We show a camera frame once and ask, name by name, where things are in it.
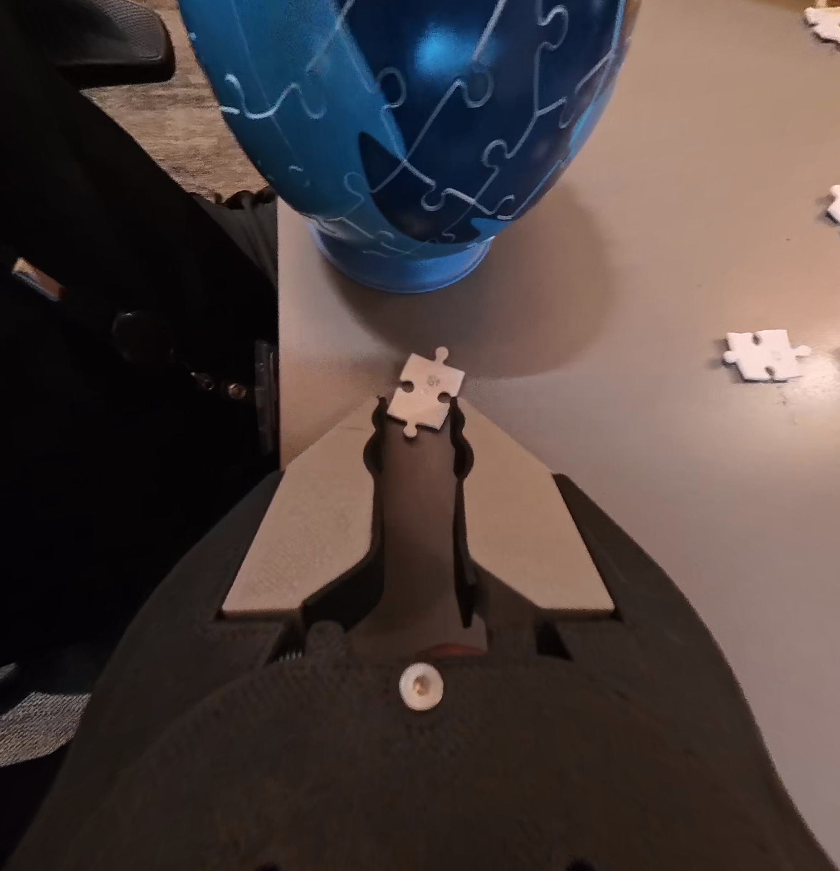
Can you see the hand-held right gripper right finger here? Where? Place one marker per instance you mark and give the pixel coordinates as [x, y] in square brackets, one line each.
[529, 537]

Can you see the dark mesh chair armrest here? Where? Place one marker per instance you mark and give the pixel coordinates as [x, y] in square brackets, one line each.
[120, 41]

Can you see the person's black top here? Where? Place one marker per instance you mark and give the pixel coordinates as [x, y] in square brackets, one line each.
[86, 442]

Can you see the blue monster puzzle ball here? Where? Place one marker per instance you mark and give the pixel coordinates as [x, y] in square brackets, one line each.
[406, 102]

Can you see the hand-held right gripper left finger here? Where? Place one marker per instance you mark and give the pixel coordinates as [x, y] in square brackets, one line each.
[304, 537]

